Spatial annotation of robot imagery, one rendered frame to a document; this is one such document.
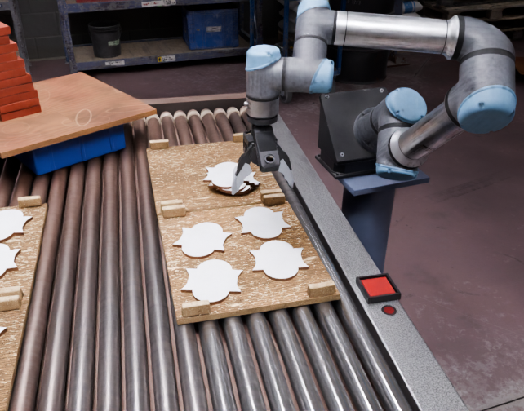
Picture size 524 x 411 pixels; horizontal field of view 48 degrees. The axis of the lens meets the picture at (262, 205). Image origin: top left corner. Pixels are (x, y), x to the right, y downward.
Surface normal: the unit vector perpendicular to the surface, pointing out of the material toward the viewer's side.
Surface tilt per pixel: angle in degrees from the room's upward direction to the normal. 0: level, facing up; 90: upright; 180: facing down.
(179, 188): 0
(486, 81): 45
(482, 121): 126
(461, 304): 0
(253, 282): 0
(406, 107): 39
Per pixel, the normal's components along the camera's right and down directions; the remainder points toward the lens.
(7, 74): 0.66, 0.39
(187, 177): 0.01, -0.86
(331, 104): 0.25, -0.24
